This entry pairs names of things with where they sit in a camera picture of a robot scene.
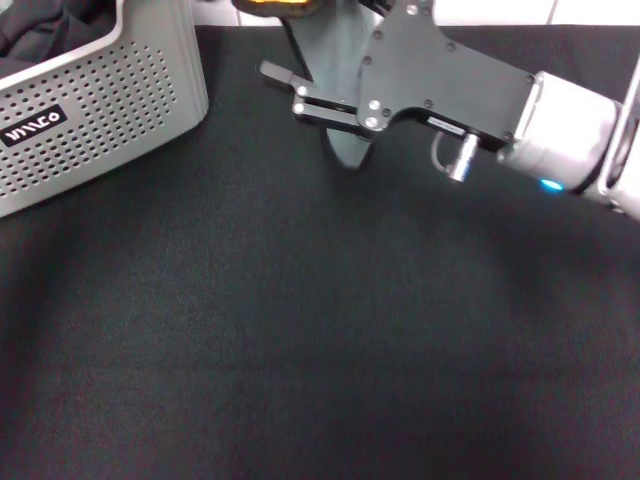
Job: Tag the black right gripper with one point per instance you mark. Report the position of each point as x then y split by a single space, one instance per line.
425 65

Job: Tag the dark cloth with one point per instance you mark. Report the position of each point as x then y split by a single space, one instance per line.
40 25

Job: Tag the grey perforated storage box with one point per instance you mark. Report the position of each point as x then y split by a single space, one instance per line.
125 100

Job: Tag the yellow grey towel black trim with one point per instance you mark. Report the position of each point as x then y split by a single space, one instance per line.
335 65

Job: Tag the black tablecloth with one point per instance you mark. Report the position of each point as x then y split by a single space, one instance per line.
250 325

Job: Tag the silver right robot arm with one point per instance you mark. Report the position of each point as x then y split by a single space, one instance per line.
565 125

